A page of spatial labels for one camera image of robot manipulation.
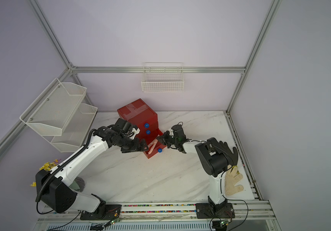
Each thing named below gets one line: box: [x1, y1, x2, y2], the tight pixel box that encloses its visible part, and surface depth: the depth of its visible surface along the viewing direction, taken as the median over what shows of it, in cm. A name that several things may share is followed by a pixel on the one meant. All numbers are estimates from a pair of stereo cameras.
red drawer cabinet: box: [116, 98, 168, 159], surface depth 93 cm
